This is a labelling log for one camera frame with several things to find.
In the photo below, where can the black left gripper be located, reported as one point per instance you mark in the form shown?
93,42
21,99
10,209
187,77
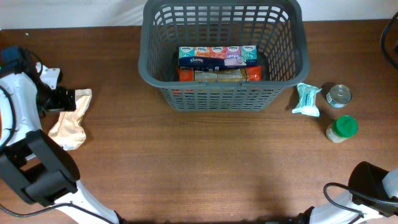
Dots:
68,99

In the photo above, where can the beige paper bag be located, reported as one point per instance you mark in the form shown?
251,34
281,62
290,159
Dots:
67,131

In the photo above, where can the tissue multipack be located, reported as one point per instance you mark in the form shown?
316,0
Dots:
217,58

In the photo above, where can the orange pasta package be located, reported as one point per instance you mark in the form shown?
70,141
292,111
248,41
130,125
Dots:
235,75

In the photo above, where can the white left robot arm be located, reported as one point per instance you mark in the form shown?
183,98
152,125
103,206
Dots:
33,165

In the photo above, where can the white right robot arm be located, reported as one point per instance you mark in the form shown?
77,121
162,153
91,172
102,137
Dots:
148,161

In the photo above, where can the grey plastic laundry basket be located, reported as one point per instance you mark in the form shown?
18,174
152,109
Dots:
274,27

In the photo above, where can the light green wrapped packet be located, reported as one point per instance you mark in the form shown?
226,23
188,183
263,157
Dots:
307,98

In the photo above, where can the silver tin can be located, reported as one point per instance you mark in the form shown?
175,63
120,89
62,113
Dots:
339,96

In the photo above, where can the green lidded glass jar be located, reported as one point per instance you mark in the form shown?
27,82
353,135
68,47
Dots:
342,129

